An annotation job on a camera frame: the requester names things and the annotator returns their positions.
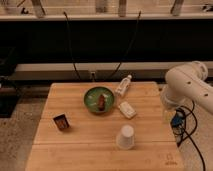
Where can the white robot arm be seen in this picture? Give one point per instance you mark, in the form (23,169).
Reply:
(187,81)

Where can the black orange eraser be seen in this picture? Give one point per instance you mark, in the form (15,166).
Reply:
(61,122)

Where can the red brown object in bowl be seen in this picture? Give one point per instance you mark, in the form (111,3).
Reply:
(101,103)

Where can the clear plastic bottle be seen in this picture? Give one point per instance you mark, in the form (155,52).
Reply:
(123,86)

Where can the green bowl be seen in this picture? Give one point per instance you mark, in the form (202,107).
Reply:
(91,99)

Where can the white rectangular block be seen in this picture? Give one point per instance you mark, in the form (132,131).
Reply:
(127,110)

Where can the blue connector box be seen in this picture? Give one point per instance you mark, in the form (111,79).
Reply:
(178,119)

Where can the black equipment at left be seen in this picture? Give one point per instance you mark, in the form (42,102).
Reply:
(9,92)

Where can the wall power outlet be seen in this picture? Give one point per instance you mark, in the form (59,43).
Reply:
(93,76)

